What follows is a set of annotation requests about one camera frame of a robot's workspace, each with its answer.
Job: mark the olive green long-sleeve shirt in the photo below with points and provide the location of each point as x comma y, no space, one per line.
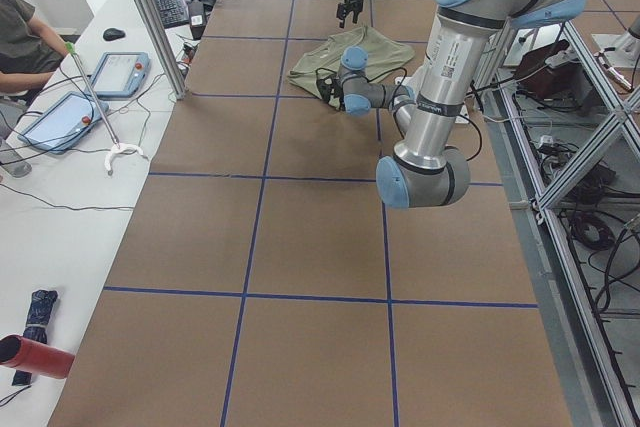
361,49

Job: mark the black keyboard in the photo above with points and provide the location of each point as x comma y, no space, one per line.
173,13

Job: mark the folded dark blue umbrella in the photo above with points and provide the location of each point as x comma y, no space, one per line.
37,320

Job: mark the blue teach pendant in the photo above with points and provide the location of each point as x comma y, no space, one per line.
119,75
62,125

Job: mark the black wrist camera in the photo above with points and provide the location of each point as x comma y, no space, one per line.
329,91

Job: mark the near blue teach pendant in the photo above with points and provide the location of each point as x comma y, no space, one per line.
62,125

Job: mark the far blue teach pendant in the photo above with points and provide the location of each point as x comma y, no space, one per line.
119,75

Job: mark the reacher grabber stick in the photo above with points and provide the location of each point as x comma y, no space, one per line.
118,147

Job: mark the black computer mouse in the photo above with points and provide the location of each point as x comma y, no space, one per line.
112,34

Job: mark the aluminium frame post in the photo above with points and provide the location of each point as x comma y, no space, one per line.
155,29

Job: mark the red cylinder tube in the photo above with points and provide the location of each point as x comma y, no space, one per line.
27,355

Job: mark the seated person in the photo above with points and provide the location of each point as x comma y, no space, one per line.
31,51

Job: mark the black box with label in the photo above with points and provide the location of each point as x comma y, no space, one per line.
197,19

